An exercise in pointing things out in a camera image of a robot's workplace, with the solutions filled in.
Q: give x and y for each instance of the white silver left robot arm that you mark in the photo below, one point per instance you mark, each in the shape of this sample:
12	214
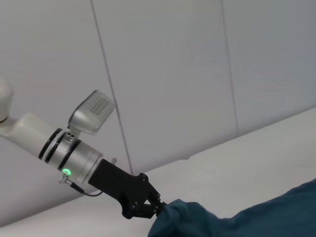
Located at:
49	145

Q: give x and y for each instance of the teal blue shirt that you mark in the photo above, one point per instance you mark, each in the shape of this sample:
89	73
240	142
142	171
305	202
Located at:
247	217

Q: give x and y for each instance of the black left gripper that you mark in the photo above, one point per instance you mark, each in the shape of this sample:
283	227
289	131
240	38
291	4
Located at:
111	177

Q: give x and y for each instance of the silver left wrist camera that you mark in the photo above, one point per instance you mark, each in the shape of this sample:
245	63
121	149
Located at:
91	116

